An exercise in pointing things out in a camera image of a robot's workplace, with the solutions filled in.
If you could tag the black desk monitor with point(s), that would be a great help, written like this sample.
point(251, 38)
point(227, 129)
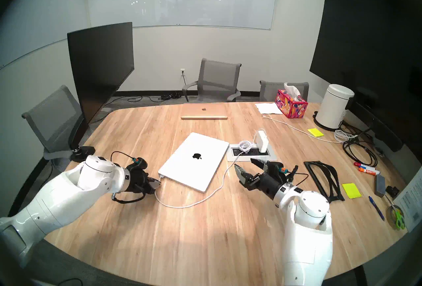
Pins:
point(99, 67)

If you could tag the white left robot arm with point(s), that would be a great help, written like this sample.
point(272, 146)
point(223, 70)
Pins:
point(66, 196)

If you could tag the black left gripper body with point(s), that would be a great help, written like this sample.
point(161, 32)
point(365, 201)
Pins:
point(136, 178)

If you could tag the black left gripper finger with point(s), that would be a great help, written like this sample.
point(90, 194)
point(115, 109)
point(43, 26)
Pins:
point(154, 182)
point(151, 190)

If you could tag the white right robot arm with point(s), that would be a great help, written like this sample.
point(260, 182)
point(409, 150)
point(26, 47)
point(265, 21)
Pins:
point(306, 239)

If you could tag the white cylindrical bin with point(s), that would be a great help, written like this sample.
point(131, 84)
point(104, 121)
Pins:
point(333, 109)

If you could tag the small black clip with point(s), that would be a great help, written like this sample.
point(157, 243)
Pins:
point(391, 190)

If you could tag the blue pen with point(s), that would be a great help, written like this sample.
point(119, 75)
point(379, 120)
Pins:
point(376, 208)

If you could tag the grey whiteboard eraser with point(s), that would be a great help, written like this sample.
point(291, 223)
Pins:
point(379, 186)

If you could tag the red cap whiteboard marker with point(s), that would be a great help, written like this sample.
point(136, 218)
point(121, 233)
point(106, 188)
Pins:
point(360, 165)

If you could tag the white power adapter brick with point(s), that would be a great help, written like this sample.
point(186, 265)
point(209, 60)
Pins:
point(261, 142)

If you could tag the colourful floral tissue box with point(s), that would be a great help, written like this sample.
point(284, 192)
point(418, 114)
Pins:
point(290, 106)

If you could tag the grey mesh office chair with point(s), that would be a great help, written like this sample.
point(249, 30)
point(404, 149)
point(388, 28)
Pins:
point(52, 120)
point(272, 90)
point(217, 76)

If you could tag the gold closed MacBook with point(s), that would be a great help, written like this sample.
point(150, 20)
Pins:
point(204, 112)

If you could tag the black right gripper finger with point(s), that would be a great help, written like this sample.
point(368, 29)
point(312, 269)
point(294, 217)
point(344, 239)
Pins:
point(245, 178)
point(259, 163)

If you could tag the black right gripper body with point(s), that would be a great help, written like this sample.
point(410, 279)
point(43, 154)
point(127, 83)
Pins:
point(272, 181)

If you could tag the silver table power outlet box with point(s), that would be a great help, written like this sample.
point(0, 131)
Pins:
point(232, 156)

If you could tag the black folding laptop stand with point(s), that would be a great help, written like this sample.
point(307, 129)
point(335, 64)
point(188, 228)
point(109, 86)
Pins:
point(337, 186)

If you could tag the silver closed MacBook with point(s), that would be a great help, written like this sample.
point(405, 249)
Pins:
point(184, 166)

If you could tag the small yellow sticky note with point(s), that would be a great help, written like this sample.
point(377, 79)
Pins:
point(316, 132)

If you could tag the large yellow sticky note pad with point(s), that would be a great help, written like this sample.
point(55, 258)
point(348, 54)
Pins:
point(351, 190)

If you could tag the large black wall television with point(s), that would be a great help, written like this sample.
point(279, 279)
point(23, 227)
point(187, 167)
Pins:
point(366, 41)

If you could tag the white printed paper sheet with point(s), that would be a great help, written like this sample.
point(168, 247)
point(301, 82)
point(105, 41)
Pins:
point(410, 203)

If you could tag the black video bar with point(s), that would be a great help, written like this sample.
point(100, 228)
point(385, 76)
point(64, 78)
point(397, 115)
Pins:
point(385, 135)

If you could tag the white paper napkin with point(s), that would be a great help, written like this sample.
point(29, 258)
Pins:
point(267, 108)

